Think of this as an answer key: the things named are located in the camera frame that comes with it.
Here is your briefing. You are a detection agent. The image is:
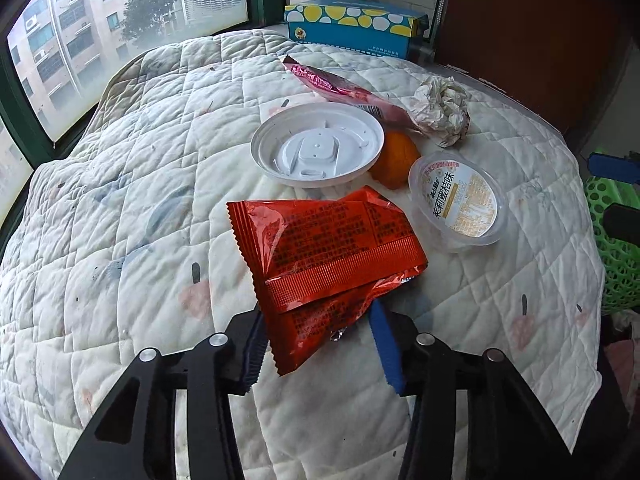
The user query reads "white round plastic lid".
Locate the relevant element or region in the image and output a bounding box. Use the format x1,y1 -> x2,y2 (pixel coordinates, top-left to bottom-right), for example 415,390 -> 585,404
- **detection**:
251,105 -> 386,188

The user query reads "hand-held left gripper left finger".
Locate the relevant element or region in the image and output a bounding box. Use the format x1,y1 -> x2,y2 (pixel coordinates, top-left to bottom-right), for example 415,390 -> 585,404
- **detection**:
59,310 -> 271,480

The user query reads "blue patterned tissue box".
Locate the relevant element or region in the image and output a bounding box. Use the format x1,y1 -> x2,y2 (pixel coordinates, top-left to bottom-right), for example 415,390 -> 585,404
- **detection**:
284,4 -> 430,61

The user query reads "green perforated plastic basket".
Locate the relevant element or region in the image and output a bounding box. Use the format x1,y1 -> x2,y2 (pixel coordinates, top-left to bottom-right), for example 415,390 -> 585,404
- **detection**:
582,175 -> 640,316

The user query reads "pink cloth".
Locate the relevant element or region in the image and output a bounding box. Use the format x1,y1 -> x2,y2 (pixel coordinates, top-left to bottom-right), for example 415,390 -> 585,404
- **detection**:
602,310 -> 640,411

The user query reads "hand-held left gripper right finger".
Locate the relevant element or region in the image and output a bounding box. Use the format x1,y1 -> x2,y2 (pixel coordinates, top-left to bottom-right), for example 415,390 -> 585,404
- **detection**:
369,300 -> 576,480

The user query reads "beige apartment building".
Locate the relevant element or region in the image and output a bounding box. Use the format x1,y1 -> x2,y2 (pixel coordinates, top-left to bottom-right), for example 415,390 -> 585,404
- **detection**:
7,0 -> 176,136

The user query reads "pink snack wrapper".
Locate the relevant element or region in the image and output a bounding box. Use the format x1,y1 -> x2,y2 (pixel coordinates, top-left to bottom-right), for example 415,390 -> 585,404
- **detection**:
282,56 -> 441,141

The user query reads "small orange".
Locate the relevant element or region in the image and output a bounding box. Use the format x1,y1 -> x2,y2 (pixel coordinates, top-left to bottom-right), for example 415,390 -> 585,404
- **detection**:
369,131 -> 422,191

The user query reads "clear labelled jelly cup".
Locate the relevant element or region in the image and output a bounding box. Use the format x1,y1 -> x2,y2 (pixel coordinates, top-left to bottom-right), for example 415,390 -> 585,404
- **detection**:
407,154 -> 508,253

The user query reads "brown wooden cabinet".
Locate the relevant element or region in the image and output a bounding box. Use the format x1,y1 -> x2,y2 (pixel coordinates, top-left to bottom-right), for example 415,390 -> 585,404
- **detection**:
435,0 -> 640,136

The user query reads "red snack wrapper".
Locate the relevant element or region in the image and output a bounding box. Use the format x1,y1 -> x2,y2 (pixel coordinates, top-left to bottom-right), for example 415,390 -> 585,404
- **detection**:
226,186 -> 430,377

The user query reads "white quilted mat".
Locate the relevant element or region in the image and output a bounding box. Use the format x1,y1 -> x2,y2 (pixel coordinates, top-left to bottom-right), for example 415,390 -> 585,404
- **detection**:
0,27 -> 608,480

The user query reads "green tree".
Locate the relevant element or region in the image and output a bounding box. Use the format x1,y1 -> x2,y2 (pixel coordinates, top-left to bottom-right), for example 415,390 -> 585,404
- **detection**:
120,0 -> 182,43

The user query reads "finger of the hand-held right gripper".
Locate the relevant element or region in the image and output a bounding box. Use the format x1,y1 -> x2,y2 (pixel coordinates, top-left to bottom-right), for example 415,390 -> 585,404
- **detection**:
600,204 -> 640,253
587,152 -> 640,186

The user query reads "paper ball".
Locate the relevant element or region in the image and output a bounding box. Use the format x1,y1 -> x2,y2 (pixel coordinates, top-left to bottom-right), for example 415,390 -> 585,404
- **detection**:
410,76 -> 471,148

